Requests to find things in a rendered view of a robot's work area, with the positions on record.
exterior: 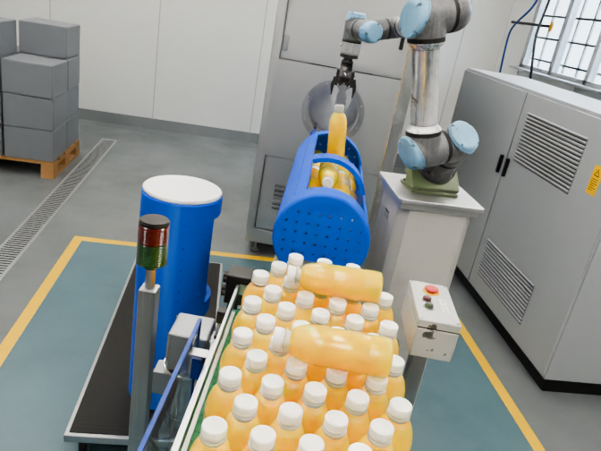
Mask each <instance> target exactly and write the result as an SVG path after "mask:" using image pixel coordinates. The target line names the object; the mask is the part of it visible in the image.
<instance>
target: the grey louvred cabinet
mask: <svg viewBox="0 0 601 451"><path fill-rule="evenodd" d="M456 121H463V122H466V123H468V124H469V125H471V126H472V127H473V128H474V129H475V130H476V132H477V134H478V139H479V143H478V147H477V148H476V149H475V151H474V152H473V153H472V154H470V155H469V156H468V157H467V158H466V159H465V160H464V161H463V162H462V163H461V164H460V165H459V166H458V169H457V175H458V183H459V186H460V187H461V188H462V189H463V190H464V191H466V192H467V193H468V194H469V195H470V196H471V197H472V198H473V199H474V200H475V201H476V202H477V203H478V204H479V205H480V206H481V207H483V208H484V209H485V210H484V212H483V213H478V218H472V217H471V218H470V222H469V226H468V229H467V232H466V234H465V238H464V241H463V244H462V247H461V252H460V256H459V258H458V261H457V264H456V268H455V270H454V273H455V275H456V276H457V277H458V278H459V279H460V280H461V282H462V283H463V285H464V286H465V288H466V289H467V290H468V292H469V293H470V295H471V296H472V297H473V299H474V300H475V301H476V303H477V304H478V306H479V307H480V308H481V310H482V311H484V313H485V314H486V316H487V317H488V319H489V320H490V321H491V323H492V324H493V325H494V327H495V328H496V330H497V331H498V332H499V334H500V335H501V336H502V338H503V339H504V341H505V342H506V343H507V344H508V345H509V347H510V348H511V349H512V351H513V352H514V354H515V355H516V356H517V358H518V359H519V360H520V362H521V363H522V365H523V366H524V368H525V369H526V370H527V372H528V373H529V375H530V376H531V377H532V378H533V379H534V380H535V382H536V383H537V384H538V386H539V387H540V389H541V390H542V391H551V392H563V393H573V394H584V395H596V396H601V101H600V100H597V99H594V98H589V97H586V96H583V95H581V94H577V93H574V92H571V91H568V90H566V89H560V88H557V87H555V86H552V85H548V84H545V83H543V82H540V81H535V80H532V79H529V78H526V77H521V76H516V75H510V74H505V73H499V72H490V71H485V70H479V69H474V68H469V67H468V69H467V70H465V72H464V74H463V78H462V82H461V87H460V91H459V95H458V97H457V101H456V105H455V108H454V111H453V118H452V121H451V123H454V122H456Z"/></svg>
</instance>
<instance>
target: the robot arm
mask: <svg viewBox="0 0 601 451"><path fill-rule="evenodd" d="M471 15H472V8H471V4H470V1H469V0H408V1H407V2H406V4H405V5H404V6H403V8H402V11H401V15H400V16H398V17H393V18H385V19H376V20H366V17H367V16H366V14H365V13H356V12H348V13H347V16H346V20H345V25H344V30H343V39H342V44H341V43H340V46H341V50H340V51H341V52H342V53H340V56H341V57H343V60H342V61H341V67H340V68H337V72H336V76H334V78H333V80H332V82H331V86H330V89H331V104H332V107H333V108H334V105H335V101H336V99H337V94H338V93H339V91H340V88H339V87H338V84H339V86H341V85H346V87H347V88H348V86H349V88H348V89H346V90H345V94H346V99H345V105H344V110H346V109H347V108H348V106H349V104H350V103H351V100H352V98H353V95H354V93H355V91H356V80H354V77H355V75H354V74H355V71H353V70H352V66H353V61H352V59H358V55H359V54H360V46H361V41H363V42H365V43H372V44H373V43H377V42H378V41H379V40H385V39H392V38H406V39H407V44H408V45H409V46H410V47H411V49H412V52H411V123H410V124H409V125H408V126H407V127H406V129H405V136H402V137H401V138H400V140H399V142H398V151H399V155H400V158H401V160H402V162H403V163H404V164H405V165H406V166H407V167H408V168H409V169H411V170H419V172H420V174H421V175H422V176H423V177H424V178H425V179H426V180H428V181H429V182H431V183H435V184H444V183H448V182H449V181H451V180H452V179H453V178H454V176H455V174H456V172H457V169H458V166H459V165H460V164H461V163H462V162H463V161H464V160H465V159H466V158H467V157H468V156H469V155H470V154H472V153H473V152H474V151H475V149H476V148H477V147H478V143H479V139H478V134H477V132H476V130H475V129H474V128H473V127H472V126H471V125H469V124H468V123H466V122H463V121H456V122H454V123H451V124H450V126H449V127H448V128H446V129H442V128H441V127H440V126H439V125H438V124H437V105H438V83H439V63H440V47H441V46H442V45H443V44H444V43H445V36H446V34H447V33H454V32H456V31H459V30H462V29H463V28H464V27H466V26H467V24H468V23H469V22H470V18H471ZM337 83H338V84H337Z"/></svg>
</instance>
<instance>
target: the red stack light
mask: <svg viewBox="0 0 601 451"><path fill-rule="evenodd" d="M169 234H170V226H168V227H166V228H163V229H149V228H146V227H144V226H142V225H141V224H140V223H138V238H137V241H138V242H139V243H140V244H142V245H144V246H147V247H162V246H165V245H167V244H168V243H169Z"/></svg>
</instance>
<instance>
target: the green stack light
mask: <svg viewBox="0 0 601 451"><path fill-rule="evenodd" d="M168 245H169V243H168V244H167V245H165V246H162V247H147V246H144V245H142V244H140V243H139V242H138V241H137V251H136V263H137V264H138V265H139V266H140V267H142V268H148V269H157V268H162V267H164V266H165V265H166V264H167V255H168Z"/></svg>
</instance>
